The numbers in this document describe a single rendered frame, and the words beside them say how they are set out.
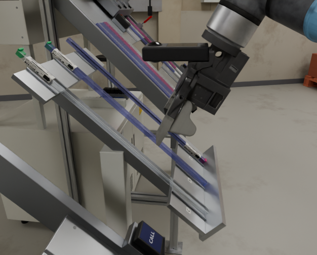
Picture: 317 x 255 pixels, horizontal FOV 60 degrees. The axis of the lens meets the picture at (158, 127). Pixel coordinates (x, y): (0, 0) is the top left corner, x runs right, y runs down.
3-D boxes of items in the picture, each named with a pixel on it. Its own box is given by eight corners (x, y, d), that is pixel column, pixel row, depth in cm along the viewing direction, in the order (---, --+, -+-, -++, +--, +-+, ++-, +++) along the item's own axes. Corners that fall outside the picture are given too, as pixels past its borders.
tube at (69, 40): (202, 161, 82) (205, 159, 82) (202, 164, 81) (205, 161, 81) (67, 40, 73) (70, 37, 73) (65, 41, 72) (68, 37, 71)
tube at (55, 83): (14, 54, 52) (17, 49, 51) (18, 52, 53) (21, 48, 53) (204, 215, 61) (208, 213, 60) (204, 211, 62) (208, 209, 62)
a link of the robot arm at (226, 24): (220, 3, 41) (216, 3, 49) (203, 32, 43) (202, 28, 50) (263, 28, 42) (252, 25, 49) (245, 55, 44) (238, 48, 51)
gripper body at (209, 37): (212, 119, 49) (253, 57, 44) (169, 95, 48) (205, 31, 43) (210, 105, 56) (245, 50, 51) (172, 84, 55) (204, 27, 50)
